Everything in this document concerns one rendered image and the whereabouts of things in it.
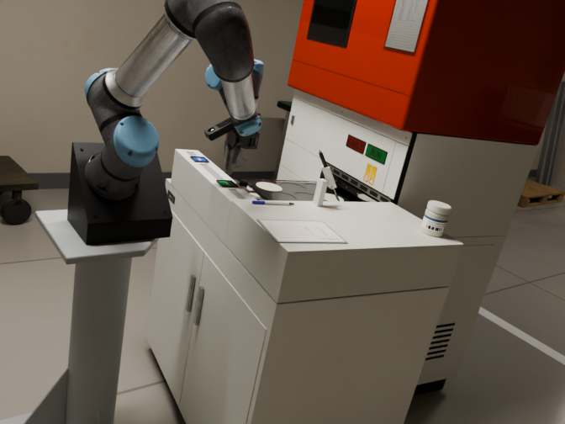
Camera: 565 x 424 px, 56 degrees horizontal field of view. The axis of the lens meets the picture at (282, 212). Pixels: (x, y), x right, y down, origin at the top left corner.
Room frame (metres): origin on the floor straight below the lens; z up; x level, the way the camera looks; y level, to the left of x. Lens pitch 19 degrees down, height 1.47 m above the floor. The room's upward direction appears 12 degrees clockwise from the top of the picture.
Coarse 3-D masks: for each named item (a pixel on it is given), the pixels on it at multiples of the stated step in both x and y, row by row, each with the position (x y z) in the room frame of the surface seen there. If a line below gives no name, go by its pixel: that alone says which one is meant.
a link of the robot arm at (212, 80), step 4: (208, 68) 1.53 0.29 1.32; (212, 68) 1.52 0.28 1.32; (208, 72) 1.53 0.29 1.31; (212, 72) 1.52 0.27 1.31; (208, 76) 1.53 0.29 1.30; (212, 76) 1.52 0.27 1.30; (216, 76) 1.51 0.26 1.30; (208, 80) 1.53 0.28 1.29; (212, 80) 1.52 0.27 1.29; (216, 80) 1.51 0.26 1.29; (220, 80) 1.50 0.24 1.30; (208, 84) 1.53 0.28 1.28; (212, 84) 1.52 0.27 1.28; (216, 84) 1.51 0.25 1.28; (220, 84) 1.50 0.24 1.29; (212, 88) 1.52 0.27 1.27; (216, 88) 1.51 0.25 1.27; (220, 88) 1.52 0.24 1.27; (220, 92) 1.52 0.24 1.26; (224, 96) 1.51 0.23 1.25; (224, 100) 1.51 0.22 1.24
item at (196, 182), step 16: (176, 160) 1.92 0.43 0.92; (192, 160) 1.84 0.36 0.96; (208, 160) 1.88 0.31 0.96; (176, 176) 1.90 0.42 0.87; (192, 176) 1.77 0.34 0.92; (208, 176) 1.68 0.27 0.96; (224, 176) 1.72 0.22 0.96; (192, 192) 1.75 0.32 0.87; (208, 192) 1.64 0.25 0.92; (224, 192) 1.55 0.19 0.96; (240, 192) 1.59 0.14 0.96; (208, 208) 1.62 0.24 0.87; (224, 208) 1.52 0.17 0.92; (208, 224) 1.60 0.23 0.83; (224, 224) 1.50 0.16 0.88; (224, 240) 1.48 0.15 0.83
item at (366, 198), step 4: (320, 176) 2.18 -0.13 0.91; (324, 176) 2.16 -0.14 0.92; (336, 176) 2.12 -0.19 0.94; (336, 180) 2.09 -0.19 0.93; (340, 180) 2.07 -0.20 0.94; (340, 184) 2.06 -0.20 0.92; (344, 184) 2.04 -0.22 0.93; (348, 184) 2.02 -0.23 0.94; (344, 188) 2.04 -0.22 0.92; (348, 188) 2.01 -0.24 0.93; (352, 188) 1.99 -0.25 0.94; (356, 188) 1.99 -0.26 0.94; (352, 192) 1.99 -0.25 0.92; (356, 192) 1.97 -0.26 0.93; (360, 192) 1.95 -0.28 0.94; (356, 196) 1.96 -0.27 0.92; (360, 196) 1.95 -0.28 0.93; (364, 196) 1.93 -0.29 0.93; (368, 196) 1.91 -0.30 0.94; (364, 200) 1.92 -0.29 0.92; (368, 200) 1.90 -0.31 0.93; (372, 200) 1.88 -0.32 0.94; (376, 200) 1.88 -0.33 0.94
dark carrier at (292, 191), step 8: (280, 184) 1.97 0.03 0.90; (288, 184) 2.00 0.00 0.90; (296, 184) 2.02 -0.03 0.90; (304, 184) 2.04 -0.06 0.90; (312, 184) 2.07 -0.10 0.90; (264, 192) 1.83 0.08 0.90; (272, 192) 1.86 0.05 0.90; (280, 192) 1.87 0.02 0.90; (288, 192) 1.89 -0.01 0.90; (296, 192) 1.91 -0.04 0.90; (304, 192) 1.94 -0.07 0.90; (312, 192) 1.96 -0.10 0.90; (328, 192) 2.00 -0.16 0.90; (280, 200) 1.78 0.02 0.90; (288, 200) 1.80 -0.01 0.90; (296, 200) 1.81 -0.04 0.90; (304, 200) 1.83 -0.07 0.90; (312, 200) 1.85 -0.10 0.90; (344, 200) 1.93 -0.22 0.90
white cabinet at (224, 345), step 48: (192, 240) 1.69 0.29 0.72; (192, 288) 1.61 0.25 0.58; (240, 288) 1.35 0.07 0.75; (432, 288) 1.49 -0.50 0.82; (192, 336) 1.58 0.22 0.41; (240, 336) 1.30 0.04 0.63; (288, 336) 1.22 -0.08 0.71; (336, 336) 1.31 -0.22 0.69; (384, 336) 1.41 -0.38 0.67; (432, 336) 1.52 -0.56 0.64; (192, 384) 1.53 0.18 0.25; (240, 384) 1.26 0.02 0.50; (288, 384) 1.24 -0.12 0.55; (336, 384) 1.33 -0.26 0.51; (384, 384) 1.44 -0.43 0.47
